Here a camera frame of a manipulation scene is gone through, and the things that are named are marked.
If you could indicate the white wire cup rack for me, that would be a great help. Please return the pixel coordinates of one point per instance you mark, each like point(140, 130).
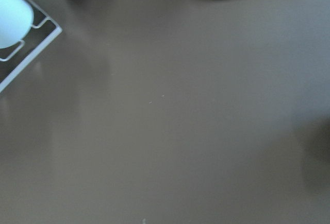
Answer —
point(15, 58)

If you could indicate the pale blue plastic cup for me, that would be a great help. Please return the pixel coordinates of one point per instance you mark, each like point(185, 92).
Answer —
point(17, 17)

